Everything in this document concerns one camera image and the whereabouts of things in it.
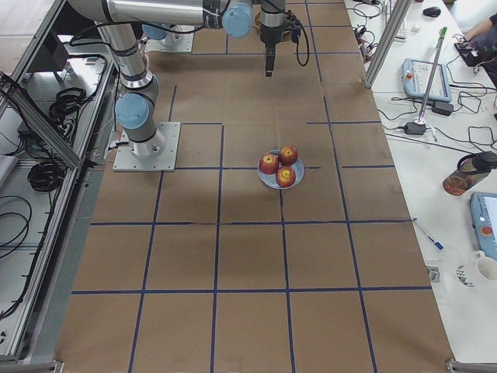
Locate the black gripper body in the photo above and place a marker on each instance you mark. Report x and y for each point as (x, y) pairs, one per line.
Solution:
(269, 36)

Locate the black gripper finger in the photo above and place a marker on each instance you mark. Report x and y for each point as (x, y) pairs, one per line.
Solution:
(270, 56)

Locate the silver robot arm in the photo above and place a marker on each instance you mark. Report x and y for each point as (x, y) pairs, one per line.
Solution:
(114, 20)
(158, 32)

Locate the red apple on plate back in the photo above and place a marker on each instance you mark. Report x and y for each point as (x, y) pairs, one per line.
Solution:
(288, 155)

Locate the red apple on plate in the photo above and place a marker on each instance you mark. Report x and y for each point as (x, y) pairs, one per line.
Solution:
(288, 155)
(269, 164)
(285, 177)

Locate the red apple on plate left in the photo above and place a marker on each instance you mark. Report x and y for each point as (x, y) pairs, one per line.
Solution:
(269, 164)

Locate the red apple on plate front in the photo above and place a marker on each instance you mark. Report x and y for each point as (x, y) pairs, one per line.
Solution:
(285, 177)

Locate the light blue plate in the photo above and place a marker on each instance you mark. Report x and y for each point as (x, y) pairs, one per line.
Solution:
(270, 180)

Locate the blue teach pendant far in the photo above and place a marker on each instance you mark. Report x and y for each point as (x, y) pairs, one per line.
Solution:
(415, 78)

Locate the blue teach pendant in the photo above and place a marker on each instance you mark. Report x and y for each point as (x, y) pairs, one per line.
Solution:
(415, 78)
(483, 212)

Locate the black power adapter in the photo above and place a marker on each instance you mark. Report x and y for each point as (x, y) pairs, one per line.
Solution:
(414, 129)

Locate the black computer mouse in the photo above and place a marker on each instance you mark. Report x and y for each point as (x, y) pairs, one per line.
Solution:
(432, 12)

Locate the brown water bottle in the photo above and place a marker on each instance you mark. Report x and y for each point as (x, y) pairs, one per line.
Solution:
(471, 170)

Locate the blue white pen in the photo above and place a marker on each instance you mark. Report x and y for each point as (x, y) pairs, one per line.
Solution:
(423, 229)

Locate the blue teach pendant near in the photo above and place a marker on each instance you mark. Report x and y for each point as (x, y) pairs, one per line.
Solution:
(483, 212)

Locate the white mug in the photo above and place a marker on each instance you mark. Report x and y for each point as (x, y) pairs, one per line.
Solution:
(479, 271)

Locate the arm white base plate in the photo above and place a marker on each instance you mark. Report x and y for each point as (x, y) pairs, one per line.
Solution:
(158, 154)
(171, 44)

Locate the aluminium frame post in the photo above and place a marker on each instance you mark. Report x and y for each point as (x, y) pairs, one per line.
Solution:
(397, 16)

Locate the silver rod green handle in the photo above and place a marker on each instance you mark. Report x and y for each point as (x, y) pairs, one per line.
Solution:
(419, 120)

